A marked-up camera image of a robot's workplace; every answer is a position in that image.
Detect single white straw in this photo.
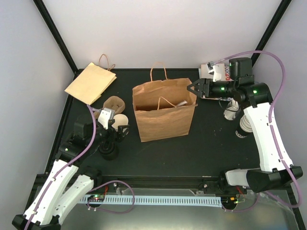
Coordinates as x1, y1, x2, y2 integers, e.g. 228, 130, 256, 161
176, 100, 188, 107

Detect brown kraft paper bag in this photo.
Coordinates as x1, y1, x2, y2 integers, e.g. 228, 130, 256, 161
132, 68, 197, 142

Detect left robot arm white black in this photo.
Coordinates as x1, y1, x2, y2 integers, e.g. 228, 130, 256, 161
12, 111, 129, 230

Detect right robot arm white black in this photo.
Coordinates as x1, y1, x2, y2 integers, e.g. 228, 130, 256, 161
187, 57, 303, 193

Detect black lid stack left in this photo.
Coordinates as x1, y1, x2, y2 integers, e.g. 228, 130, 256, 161
98, 141, 119, 161

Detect white paper bag brown trim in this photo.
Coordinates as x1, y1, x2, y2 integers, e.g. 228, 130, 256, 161
199, 63, 214, 79

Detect blue checkered paper bag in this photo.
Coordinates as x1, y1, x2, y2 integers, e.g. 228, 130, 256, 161
224, 65, 232, 81

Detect stacked pulp cup carriers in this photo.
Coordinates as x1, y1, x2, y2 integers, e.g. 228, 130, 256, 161
94, 96, 125, 119

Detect bundle of white straws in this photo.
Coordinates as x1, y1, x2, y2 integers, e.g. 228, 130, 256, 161
224, 99, 240, 121

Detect stack of white paper cups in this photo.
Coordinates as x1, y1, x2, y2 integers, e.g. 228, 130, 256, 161
235, 115, 253, 138

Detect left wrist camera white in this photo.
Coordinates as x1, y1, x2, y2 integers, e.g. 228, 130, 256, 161
97, 108, 115, 130

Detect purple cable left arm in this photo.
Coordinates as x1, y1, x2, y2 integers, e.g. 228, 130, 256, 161
24, 105, 135, 230

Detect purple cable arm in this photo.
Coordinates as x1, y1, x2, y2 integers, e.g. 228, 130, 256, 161
24, 105, 135, 230
212, 50, 302, 213

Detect tan paper bag with handles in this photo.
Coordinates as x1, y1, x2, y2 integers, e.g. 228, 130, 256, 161
65, 62, 117, 105

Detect light blue cable duct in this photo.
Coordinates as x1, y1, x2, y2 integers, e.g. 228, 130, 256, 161
78, 195, 222, 207

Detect black frame post right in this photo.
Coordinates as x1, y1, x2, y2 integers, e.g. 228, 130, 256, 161
249, 0, 293, 65

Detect black frame post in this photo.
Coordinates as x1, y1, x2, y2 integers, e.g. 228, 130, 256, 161
33, 0, 79, 74
249, 0, 293, 65

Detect black frame post left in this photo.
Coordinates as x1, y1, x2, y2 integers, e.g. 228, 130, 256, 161
33, 0, 79, 74

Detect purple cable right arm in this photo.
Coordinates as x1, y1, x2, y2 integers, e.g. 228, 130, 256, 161
212, 50, 302, 213

